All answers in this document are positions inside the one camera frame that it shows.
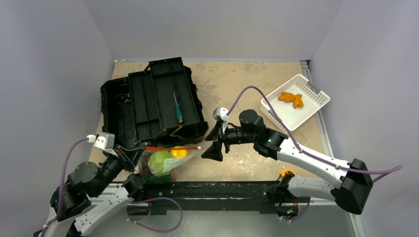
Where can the yellow orange fruit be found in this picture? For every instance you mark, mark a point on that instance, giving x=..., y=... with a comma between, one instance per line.
x=179, y=152

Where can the orange carrot pieces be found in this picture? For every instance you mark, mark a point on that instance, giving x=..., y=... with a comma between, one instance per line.
x=295, y=99

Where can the black toolbox tray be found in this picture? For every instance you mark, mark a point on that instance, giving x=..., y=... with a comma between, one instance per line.
x=152, y=99

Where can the white plastic basket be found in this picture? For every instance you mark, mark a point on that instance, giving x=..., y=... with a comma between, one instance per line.
x=283, y=114

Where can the clear zip bag orange zipper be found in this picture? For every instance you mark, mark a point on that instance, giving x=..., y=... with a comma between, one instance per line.
x=150, y=150

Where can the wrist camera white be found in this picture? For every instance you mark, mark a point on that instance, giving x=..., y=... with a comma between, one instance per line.
x=220, y=114
x=103, y=141

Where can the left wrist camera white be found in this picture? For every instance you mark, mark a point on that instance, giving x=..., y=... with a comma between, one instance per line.
x=103, y=141

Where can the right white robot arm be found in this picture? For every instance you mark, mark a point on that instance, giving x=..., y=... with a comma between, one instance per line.
x=348, y=184

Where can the black plastic toolbox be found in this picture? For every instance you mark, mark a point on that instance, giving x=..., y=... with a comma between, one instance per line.
x=118, y=119

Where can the aluminium frame rail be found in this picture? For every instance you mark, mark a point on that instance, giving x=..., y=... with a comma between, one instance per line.
x=300, y=187

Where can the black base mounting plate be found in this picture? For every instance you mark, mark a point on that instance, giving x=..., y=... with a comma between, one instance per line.
x=264, y=197

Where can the green cabbage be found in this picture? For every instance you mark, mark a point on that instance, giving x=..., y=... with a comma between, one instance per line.
x=162, y=163

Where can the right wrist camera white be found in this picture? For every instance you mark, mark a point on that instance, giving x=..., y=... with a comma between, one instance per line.
x=220, y=114

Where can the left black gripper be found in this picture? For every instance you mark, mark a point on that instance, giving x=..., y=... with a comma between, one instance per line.
x=128, y=158

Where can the orange emergency button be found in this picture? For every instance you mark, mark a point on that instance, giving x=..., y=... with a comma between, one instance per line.
x=286, y=172

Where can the green cucumber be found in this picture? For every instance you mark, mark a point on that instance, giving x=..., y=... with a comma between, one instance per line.
x=152, y=179

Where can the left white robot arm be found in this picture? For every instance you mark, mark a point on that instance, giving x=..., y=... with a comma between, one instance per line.
x=69, y=214

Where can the green handle screwdriver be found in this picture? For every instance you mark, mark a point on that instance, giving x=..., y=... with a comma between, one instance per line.
x=178, y=111

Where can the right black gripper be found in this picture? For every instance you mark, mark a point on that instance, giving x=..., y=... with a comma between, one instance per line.
x=223, y=137

